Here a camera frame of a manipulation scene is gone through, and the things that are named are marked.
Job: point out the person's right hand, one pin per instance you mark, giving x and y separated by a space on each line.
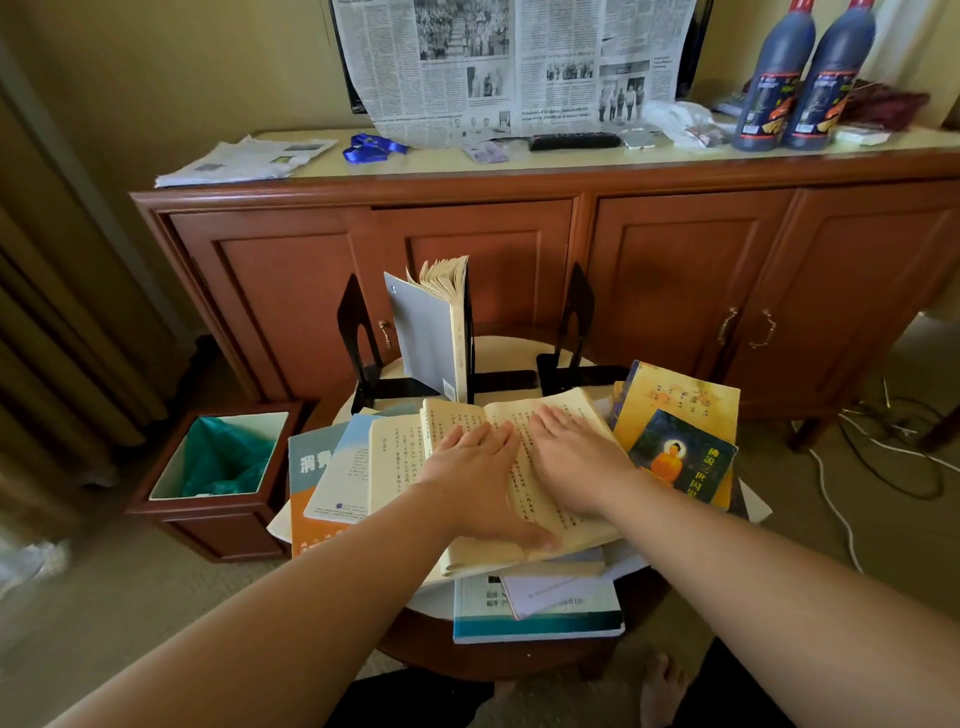
581 465

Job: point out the person's left hand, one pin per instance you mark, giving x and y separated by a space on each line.
480 480

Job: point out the black metal bookend rack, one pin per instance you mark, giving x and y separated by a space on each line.
577 375

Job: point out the dark figure cover book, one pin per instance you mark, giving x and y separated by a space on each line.
690 457

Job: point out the yellow cover book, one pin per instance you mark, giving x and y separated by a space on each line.
675 390

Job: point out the large white teal textbook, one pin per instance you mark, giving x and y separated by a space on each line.
480 619

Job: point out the small white blue book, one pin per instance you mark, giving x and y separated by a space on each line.
337 480

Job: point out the grey cover book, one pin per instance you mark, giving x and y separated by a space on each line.
420 337

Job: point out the teal orange cover book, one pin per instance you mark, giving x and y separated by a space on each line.
307 465

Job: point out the person's left forearm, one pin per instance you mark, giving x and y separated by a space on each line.
247 622

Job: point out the person's right forearm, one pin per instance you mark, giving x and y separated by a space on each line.
787 600

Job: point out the person's right leg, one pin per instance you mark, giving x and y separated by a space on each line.
735 697

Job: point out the round wooden table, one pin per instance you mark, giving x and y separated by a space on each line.
510 352

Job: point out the white paper sheets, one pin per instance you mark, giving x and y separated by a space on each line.
757 506

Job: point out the green bin liner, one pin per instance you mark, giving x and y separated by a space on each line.
225 457

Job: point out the wooden sideboard cabinet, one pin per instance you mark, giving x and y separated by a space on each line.
285 300

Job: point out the wooden trash bin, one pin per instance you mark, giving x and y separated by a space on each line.
210 536

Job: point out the black remote control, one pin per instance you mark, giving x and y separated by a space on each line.
574 141

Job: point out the small lavender packet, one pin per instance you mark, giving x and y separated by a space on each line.
485 152

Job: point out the small clear packet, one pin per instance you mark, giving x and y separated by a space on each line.
706 136

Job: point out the white plastic bag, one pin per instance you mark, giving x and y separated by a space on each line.
675 118

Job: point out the hanging newspaper sheet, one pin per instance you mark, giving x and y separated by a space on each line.
525 75

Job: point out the folded newspaper pile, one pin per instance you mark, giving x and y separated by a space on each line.
244 161

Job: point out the black television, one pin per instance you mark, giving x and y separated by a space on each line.
694 52

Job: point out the dark blue red-capped bottle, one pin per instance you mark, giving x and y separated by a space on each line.
829 82
772 82

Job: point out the small white box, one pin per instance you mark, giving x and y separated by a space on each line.
862 136

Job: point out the beige curtain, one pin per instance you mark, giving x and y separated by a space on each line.
60 337

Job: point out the white sheer curtain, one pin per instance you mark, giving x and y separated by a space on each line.
30 562

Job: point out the dark red bag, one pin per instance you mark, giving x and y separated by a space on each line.
889 106

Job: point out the cream curtain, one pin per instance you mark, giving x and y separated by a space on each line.
922 45

